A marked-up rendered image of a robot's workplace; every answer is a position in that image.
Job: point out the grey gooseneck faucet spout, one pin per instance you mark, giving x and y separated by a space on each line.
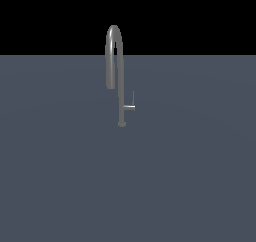
121 86

